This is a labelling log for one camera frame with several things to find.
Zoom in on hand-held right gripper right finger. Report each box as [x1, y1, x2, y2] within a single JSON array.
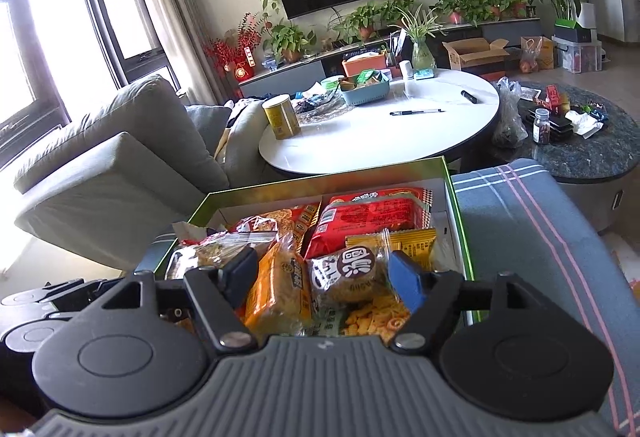
[[386, 250, 547, 354]]

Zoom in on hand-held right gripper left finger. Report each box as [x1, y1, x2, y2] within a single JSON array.
[[95, 247, 260, 353]]

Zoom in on clear packet of green snacks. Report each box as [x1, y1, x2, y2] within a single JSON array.
[[165, 216, 281, 281]]

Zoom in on orange bread packet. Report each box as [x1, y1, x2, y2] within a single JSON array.
[[243, 231, 314, 339]]

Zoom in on green packet of yellow crisps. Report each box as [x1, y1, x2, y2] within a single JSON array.
[[299, 293, 417, 344]]

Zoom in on round cake clear packet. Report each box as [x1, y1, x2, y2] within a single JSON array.
[[306, 242, 397, 306]]

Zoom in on red noodle packet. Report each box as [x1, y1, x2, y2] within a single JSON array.
[[302, 187, 434, 261]]

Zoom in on red yellow snack packet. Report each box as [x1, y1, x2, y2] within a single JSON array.
[[269, 204, 322, 245]]

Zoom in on green cardboard box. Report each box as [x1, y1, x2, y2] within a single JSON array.
[[152, 156, 477, 324]]

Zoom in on blue striped cloth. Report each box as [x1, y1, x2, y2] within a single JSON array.
[[450, 158, 640, 437]]

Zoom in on white round table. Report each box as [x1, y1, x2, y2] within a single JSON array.
[[258, 68, 501, 176]]

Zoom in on grey fabric sofa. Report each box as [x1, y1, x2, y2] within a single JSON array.
[[12, 74, 274, 269]]

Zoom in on yellow canister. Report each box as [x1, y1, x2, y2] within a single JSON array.
[[262, 94, 302, 141]]

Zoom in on blue plastic basket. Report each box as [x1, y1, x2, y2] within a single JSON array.
[[338, 78, 391, 107]]

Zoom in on crumpled plastic bag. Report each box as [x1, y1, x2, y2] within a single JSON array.
[[492, 76, 529, 149]]

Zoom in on glass jar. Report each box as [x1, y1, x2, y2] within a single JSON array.
[[532, 108, 551, 146]]

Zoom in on grey television cabinet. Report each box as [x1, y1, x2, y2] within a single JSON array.
[[237, 16, 544, 99]]

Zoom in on orange tissue box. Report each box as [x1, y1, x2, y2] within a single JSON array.
[[341, 50, 389, 78]]

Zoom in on dark marble round table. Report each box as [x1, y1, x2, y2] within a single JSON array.
[[479, 82, 640, 234]]

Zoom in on glass vase with spider plant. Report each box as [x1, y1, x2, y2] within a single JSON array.
[[392, 6, 447, 71]]

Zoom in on red berry decoration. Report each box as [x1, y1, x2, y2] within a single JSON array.
[[202, 11, 264, 84]]

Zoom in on open cardboard box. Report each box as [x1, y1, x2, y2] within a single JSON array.
[[442, 38, 510, 71]]

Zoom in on white tissue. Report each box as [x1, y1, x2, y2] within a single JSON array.
[[564, 110, 604, 138]]

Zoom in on potted pothos plant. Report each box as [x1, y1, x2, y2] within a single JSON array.
[[262, 19, 317, 64]]

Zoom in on plastic bag of fruit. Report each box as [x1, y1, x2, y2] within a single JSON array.
[[518, 36, 556, 74]]

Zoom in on beige curtain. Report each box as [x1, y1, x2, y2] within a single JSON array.
[[124, 0, 237, 106]]

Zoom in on clear storage bin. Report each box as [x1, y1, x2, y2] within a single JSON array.
[[552, 37, 604, 74]]

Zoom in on black and green box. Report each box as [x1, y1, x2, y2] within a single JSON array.
[[553, 18, 599, 43]]

